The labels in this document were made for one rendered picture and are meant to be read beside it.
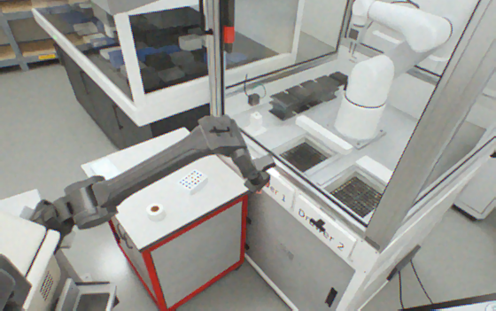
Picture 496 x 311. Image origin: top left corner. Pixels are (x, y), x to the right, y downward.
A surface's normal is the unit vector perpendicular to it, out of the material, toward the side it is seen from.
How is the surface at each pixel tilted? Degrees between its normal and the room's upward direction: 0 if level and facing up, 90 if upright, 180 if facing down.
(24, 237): 42
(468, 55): 90
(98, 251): 0
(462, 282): 0
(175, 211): 0
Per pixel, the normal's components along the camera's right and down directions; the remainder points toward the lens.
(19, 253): 0.72, -0.53
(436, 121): -0.76, 0.43
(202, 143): -0.24, -0.04
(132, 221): 0.07, -0.70
